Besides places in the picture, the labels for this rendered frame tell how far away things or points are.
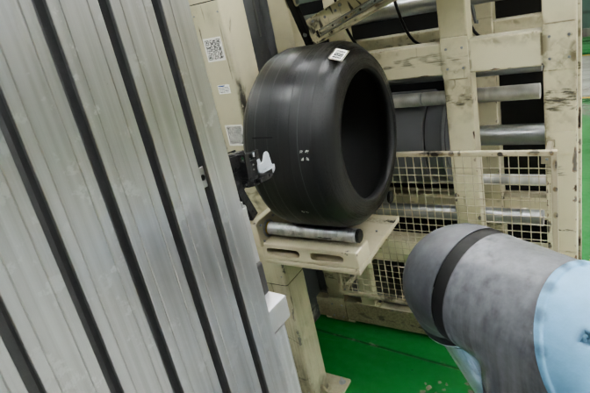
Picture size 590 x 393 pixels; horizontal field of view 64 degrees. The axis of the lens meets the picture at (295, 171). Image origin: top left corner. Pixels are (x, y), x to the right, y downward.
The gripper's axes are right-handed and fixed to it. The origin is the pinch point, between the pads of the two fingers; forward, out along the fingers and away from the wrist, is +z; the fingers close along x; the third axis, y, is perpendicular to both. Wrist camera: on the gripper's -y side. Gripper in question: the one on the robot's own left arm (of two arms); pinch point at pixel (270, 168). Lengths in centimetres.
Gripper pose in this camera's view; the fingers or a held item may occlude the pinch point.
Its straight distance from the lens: 122.4
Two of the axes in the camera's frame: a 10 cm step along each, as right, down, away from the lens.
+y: -1.4, -9.6, -2.3
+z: 5.2, -2.7, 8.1
